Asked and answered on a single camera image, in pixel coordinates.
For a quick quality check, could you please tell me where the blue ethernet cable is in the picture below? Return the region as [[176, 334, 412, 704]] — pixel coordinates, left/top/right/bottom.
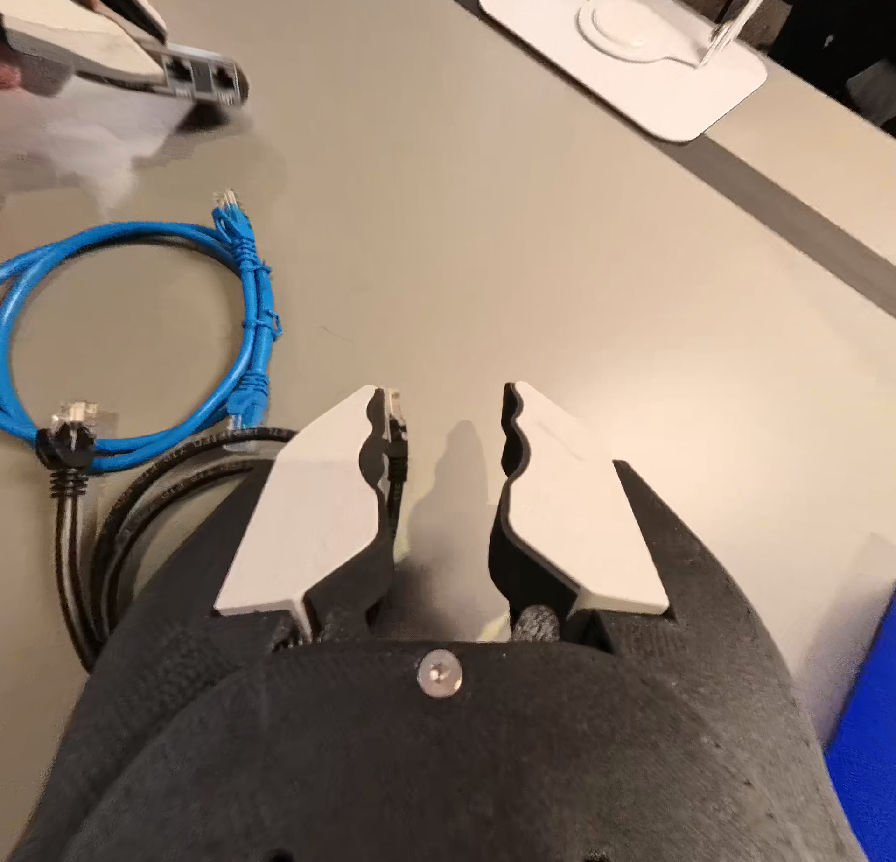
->
[[0, 189, 284, 474]]

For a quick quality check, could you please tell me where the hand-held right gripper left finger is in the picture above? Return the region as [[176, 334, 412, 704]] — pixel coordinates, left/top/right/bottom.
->
[[213, 385, 396, 631]]

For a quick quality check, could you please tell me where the black ethernet port hub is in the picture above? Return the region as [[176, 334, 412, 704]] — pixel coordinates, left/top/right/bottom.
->
[[70, 42, 250, 108]]

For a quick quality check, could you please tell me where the blue plastic box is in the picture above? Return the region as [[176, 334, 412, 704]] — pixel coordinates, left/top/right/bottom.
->
[[823, 581, 896, 862]]

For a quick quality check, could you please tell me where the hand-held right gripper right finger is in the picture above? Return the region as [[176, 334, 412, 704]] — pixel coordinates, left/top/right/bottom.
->
[[489, 382, 670, 619]]

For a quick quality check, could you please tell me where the black ethernet cable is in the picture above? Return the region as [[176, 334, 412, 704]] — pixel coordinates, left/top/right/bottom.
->
[[35, 388, 411, 674]]

